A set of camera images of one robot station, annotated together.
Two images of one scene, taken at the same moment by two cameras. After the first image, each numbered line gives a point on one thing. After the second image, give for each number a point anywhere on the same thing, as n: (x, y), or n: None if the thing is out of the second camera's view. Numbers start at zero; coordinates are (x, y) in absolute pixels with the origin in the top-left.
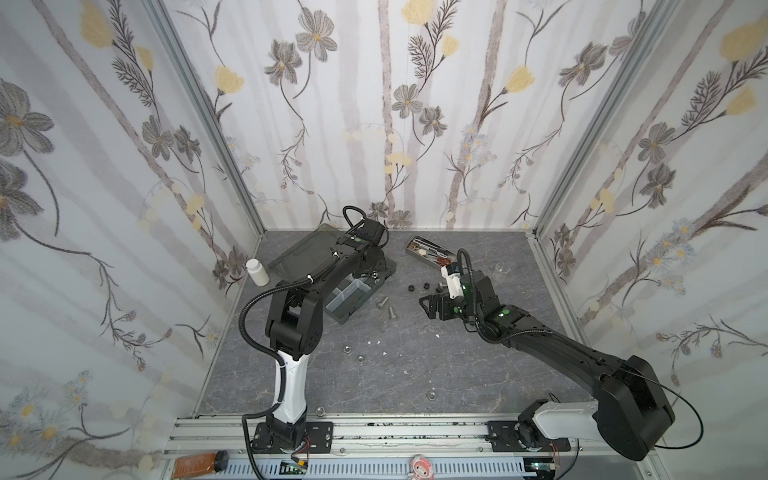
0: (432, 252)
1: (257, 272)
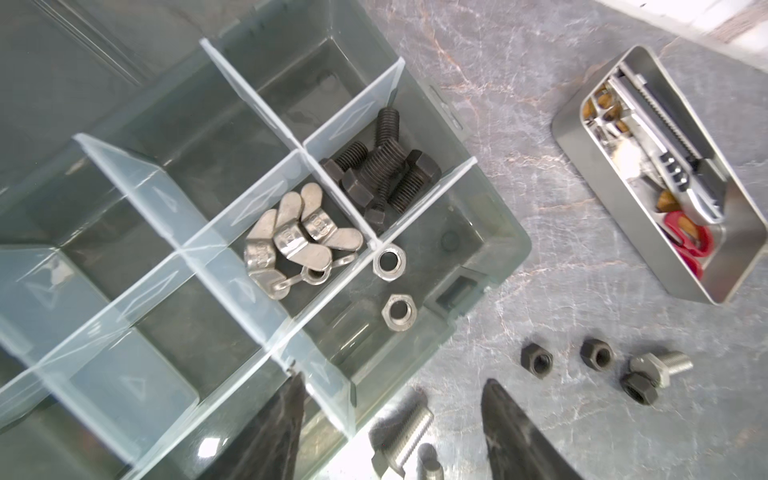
0: (641, 143)
1: None
